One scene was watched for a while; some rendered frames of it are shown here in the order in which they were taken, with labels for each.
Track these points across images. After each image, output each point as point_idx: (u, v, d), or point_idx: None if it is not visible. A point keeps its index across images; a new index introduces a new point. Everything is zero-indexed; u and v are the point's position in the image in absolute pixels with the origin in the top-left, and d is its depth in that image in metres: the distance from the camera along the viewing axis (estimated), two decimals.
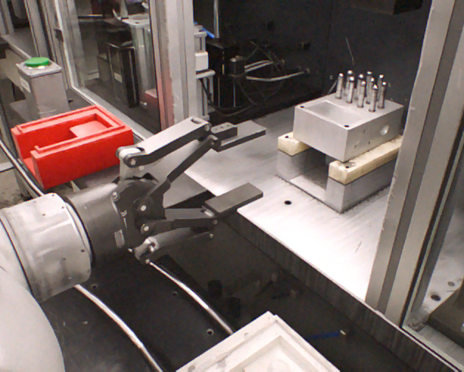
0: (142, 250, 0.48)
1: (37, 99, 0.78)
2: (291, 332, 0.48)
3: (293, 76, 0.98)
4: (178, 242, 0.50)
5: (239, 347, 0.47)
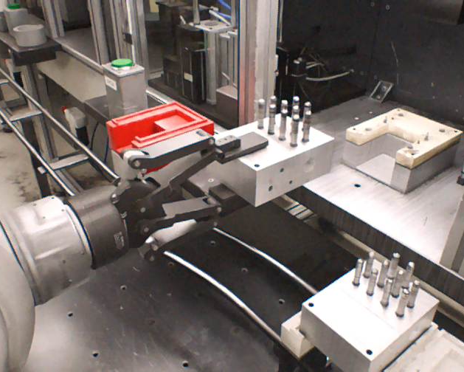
0: (145, 249, 0.49)
1: (123, 96, 0.88)
2: None
3: (341, 76, 1.08)
4: (180, 235, 0.50)
5: None
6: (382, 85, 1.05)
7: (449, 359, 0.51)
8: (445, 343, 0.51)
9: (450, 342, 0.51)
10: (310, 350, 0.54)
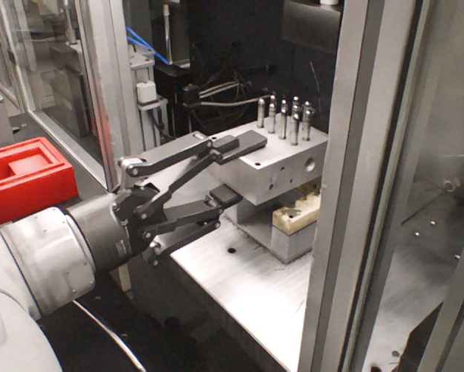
0: (149, 253, 0.49)
1: None
2: None
3: (259, 100, 0.94)
4: (183, 239, 0.51)
5: None
6: (304, 111, 0.90)
7: None
8: None
9: None
10: None
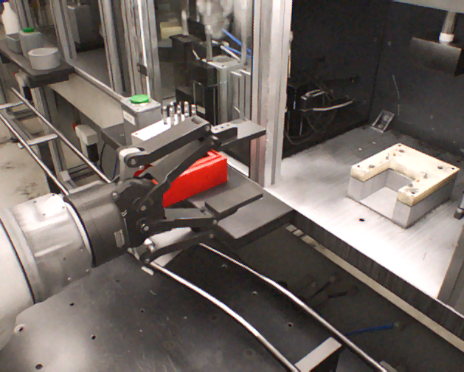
0: (142, 250, 0.48)
1: (141, 131, 0.94)
2: None
3: (344, 105, 1.14)
4: (178, 242, 0.50)
5: None
6: (383, 114, 1.10)
7: None
8: None
9: None
10: None
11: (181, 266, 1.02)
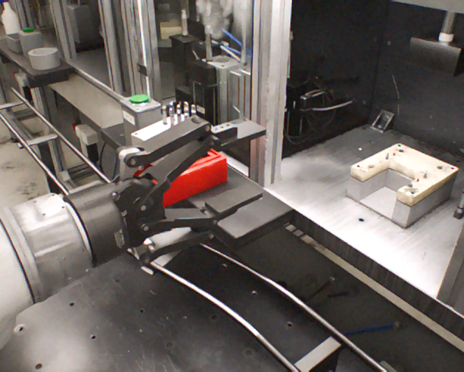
0: (142, 250, 0.48)
1: None
2: None
3: (344, 105, 1.14)
4: (178, 242, 0.50)
5: None
6: (383, 114, 1.10)
7: None
8: None
9: None
10: None
11: (181, 266, 1.02)
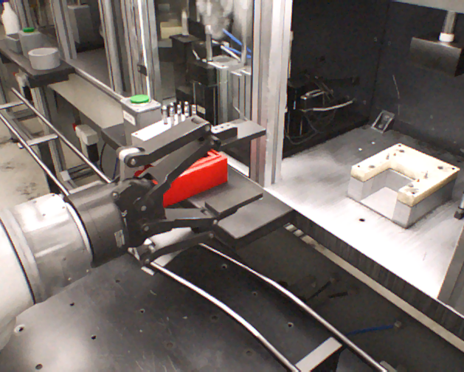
0: (142, 250, 0.48)
1: (141, 131, 0.93)
2: None
3: (344, 105, 1.14)
4: (178, 242, 0.50)
5: None
6: (383, 114, 1.10)
7: None
8: None
9: None
10: None
11: (181, 266, 1.02)
